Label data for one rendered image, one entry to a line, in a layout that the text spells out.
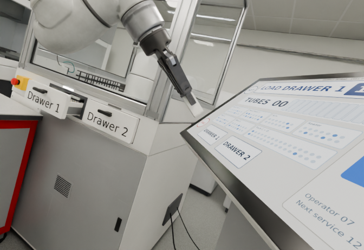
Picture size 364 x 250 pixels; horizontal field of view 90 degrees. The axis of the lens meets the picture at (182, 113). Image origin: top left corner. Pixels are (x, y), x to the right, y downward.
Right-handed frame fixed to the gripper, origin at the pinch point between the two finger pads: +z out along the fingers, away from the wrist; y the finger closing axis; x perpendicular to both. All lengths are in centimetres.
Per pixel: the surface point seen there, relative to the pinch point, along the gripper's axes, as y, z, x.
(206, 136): -8.9, 6.1, 3.0
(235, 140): -17.7, 6.1, 0.1
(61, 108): 41, -21, 43
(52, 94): 46, -29, 44
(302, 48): 229, 82, -265
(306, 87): -17.0, 6.1, -18.4
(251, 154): -23.7, 6.1, 0.9
